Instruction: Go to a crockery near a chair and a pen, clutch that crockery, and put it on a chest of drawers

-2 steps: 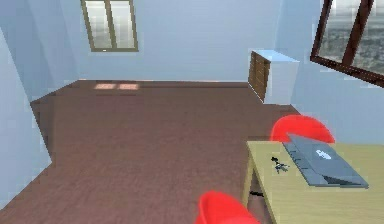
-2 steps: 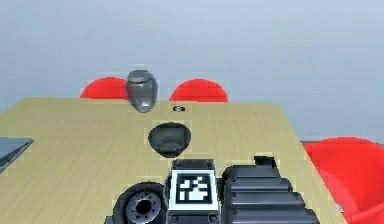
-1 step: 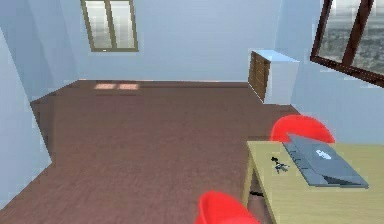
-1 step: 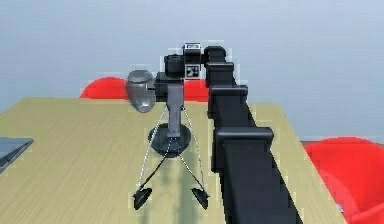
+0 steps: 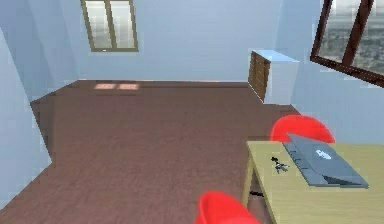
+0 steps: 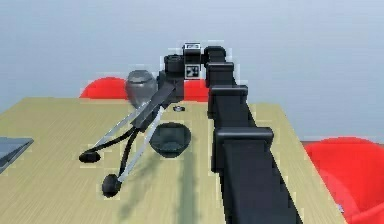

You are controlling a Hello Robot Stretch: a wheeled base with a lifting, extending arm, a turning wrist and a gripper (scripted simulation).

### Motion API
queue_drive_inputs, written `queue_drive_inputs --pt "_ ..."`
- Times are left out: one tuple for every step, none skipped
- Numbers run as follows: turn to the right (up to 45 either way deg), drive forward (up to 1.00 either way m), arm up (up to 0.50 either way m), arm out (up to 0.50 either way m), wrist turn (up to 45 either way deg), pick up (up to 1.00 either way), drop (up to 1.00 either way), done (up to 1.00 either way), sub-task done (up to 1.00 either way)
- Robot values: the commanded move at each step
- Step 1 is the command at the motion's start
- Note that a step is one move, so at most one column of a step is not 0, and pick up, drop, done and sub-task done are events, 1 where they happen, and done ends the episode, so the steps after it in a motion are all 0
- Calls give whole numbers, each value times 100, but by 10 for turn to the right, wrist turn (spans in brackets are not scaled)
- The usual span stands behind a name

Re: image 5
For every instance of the white brown chest of drawers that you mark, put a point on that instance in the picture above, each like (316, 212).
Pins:
(273, 76)

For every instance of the red chair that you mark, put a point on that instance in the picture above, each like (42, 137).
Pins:
(301, 128)
(223, 210)

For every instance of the small black keys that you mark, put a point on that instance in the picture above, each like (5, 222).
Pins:
(279, 165)

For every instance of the olive framed window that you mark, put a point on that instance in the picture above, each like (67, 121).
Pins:
(110, 25)

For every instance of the grey laptop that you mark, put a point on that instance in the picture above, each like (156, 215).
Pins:
(325, 163)

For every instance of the pale wooden table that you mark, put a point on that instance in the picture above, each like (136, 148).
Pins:
(320, 200)

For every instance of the dark brown framed window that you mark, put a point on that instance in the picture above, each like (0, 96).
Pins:
(356, 36)

